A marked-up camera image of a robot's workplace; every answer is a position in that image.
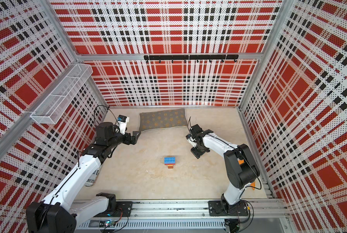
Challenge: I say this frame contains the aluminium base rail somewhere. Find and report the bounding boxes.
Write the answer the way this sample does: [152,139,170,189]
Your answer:
[76,199,293,233]

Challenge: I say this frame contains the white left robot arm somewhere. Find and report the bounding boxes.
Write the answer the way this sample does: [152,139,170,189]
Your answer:
[25,121,140,233]

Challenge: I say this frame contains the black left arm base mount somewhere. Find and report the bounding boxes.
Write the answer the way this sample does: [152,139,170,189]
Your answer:
[95,192,133,217]

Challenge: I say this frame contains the orange plush toy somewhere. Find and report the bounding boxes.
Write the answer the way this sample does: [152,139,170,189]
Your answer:
[239,160,257,188]

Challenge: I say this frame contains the white wire mesh basket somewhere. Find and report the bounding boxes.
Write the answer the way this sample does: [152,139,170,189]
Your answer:
[30,64,92,124]

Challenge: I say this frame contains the blue lego brick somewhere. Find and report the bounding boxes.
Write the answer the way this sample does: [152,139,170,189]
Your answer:
[164,157,176,166]

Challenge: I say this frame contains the grey floral cushion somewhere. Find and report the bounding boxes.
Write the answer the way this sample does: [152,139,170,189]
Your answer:
[139,108,188,132]

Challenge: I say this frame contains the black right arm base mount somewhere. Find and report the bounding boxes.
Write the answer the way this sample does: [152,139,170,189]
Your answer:
[208,200,249,216]

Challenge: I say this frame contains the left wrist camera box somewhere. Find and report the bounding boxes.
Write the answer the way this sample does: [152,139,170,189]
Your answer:
[117,115,129,135]

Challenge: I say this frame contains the black hook rail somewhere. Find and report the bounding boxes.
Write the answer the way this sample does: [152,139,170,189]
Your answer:
[143,54,239,62]

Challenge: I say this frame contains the green lit circuit board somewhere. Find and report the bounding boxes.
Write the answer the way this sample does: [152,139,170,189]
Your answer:
[99,220,115,228]

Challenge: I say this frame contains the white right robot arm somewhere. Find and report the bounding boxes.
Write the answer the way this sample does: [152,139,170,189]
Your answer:
[186,124,260,209]

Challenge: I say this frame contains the patterned cup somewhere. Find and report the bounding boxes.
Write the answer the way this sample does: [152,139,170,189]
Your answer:
[84,166,102,187]

